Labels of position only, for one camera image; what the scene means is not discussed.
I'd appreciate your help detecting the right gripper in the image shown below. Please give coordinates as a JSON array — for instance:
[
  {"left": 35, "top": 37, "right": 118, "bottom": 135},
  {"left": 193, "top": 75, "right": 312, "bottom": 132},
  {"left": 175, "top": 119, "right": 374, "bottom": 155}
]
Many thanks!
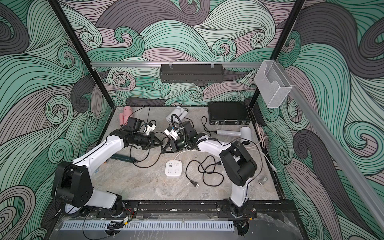
[{"left": 162, "top": 137, "right": 191, "bottom": 154}]

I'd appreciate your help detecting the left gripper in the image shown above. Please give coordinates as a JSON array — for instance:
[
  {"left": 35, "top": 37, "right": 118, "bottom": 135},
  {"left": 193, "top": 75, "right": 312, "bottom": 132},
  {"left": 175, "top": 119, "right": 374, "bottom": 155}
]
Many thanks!
[{"left": 133, "top": 133, "right": 163, "bottom": 150}]

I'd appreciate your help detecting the black cord of green dryer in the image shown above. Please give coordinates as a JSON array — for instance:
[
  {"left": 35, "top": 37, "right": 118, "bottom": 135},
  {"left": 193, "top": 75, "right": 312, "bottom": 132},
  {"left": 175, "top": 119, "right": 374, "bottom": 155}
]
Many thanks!
[{"left": 129, "top": 140, "right": 169, "bottom": 169}]

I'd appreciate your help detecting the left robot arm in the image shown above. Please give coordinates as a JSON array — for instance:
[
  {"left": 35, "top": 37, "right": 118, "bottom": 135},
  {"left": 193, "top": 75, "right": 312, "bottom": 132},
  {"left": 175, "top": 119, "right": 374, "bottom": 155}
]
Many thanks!
[{"left": 52, "top": 130, "right": 163, "bottom": 216}]

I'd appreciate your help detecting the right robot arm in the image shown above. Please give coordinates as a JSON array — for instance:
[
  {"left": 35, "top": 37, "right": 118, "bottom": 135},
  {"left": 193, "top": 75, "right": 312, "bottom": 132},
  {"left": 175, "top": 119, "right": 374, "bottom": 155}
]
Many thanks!
[{"left": 164, "top": 122, "right": 258, "bottom": 217}]

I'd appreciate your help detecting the white square power strip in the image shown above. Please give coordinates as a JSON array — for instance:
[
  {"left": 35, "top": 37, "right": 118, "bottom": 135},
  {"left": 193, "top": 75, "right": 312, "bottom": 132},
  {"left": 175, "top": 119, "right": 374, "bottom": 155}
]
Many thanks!
[{"left": 165, "top": 160, "right": 183, "bottom": 177}]

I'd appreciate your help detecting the white folded hair dryer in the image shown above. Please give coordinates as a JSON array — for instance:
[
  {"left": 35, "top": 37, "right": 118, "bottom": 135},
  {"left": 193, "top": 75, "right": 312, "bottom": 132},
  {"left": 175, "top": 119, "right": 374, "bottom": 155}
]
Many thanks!
[{"left": 166, "top": 106, "right": 188, "bottom": 123}]

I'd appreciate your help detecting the dark green hair dryer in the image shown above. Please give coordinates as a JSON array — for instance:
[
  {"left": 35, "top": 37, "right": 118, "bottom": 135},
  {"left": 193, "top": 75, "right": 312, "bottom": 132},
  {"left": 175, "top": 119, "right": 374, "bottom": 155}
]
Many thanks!
[{"left": 110, "top": 154, "right": 139, "bottom": 163}]

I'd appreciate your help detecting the pink hair dryer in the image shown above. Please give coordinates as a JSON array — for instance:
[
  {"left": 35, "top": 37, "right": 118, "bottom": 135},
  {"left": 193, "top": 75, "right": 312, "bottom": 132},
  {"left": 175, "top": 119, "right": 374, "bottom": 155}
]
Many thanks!
[{"left": 119, "top": 106, "right": 133, "bottom": 126}]

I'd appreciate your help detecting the black case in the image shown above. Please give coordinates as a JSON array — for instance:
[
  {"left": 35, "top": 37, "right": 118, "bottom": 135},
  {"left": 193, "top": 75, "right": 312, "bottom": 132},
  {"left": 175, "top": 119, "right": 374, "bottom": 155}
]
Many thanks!
[{"left": 208, "top": 102, "right": 251, "bottom": 126}]

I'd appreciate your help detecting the white hair dryer right back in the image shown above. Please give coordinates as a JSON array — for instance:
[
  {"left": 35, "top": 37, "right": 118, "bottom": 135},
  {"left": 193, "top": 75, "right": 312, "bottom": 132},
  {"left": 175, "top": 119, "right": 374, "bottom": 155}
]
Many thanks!
[{"left": 213, "top": 127, "right": 252, "bottom": 146}]

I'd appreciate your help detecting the small metal knob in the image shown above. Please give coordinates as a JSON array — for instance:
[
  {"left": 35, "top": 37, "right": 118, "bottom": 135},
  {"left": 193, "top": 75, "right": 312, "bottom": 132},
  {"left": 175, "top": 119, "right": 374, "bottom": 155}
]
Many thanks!
[{"left": 258, "top": 177, "right": 268, "bottom": 185}]

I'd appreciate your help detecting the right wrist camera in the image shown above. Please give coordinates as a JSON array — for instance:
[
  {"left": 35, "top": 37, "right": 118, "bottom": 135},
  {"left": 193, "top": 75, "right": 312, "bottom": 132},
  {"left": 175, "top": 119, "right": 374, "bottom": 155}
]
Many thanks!
[{"left": 164, "top": 114, "right": 185, "bottom": 140}]

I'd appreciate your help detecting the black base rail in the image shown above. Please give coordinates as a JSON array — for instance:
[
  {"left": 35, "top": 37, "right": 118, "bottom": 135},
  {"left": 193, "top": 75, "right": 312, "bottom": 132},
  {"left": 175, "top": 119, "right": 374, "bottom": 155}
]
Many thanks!
[{"left": 122, "top": 199, "right": 299, "bottom": 220}]

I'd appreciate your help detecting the black wall shelf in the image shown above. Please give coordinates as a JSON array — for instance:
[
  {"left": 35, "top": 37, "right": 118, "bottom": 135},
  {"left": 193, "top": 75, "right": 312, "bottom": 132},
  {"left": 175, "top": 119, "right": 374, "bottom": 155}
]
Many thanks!
[{"left": 160, "top": 64, "right": 224, "bottom": 83}]

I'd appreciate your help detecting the round wall clock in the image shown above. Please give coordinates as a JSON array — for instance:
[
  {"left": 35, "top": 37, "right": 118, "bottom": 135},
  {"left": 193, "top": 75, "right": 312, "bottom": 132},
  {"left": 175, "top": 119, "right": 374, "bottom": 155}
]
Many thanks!
[{"left": 64, "top": 204, "right": 80, "bottom": 215}]

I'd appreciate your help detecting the clear mesh wall holder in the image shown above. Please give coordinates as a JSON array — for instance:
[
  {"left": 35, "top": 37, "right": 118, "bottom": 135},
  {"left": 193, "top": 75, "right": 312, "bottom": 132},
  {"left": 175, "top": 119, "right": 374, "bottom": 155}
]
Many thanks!
[{"left": 254, "top": 60, "right": 292, "bottom": 109}]

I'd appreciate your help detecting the white slotted cable duct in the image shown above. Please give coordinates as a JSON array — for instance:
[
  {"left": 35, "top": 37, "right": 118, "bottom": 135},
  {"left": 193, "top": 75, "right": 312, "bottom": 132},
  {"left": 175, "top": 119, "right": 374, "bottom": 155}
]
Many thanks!
[{"left": 60, "top": 220, "right": 235, "bottom": 232}]

